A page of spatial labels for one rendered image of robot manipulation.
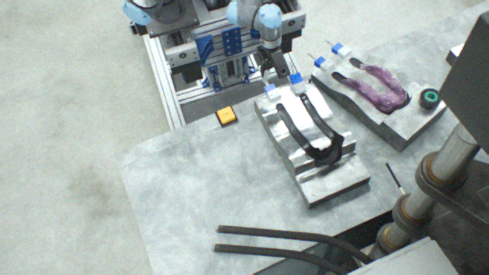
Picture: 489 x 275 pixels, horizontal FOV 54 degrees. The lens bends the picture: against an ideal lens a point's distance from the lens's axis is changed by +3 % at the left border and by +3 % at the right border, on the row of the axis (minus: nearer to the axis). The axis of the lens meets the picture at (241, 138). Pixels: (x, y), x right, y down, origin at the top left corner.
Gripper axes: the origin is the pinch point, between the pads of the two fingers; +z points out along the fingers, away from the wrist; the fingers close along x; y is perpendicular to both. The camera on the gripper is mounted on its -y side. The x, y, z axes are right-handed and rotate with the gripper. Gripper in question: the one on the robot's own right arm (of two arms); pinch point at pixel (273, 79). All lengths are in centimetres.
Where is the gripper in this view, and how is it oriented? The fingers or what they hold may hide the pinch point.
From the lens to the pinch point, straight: 188.9
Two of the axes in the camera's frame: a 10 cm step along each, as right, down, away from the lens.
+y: -4.0, -7.9, 4.7
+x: -9.1, 3.8, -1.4
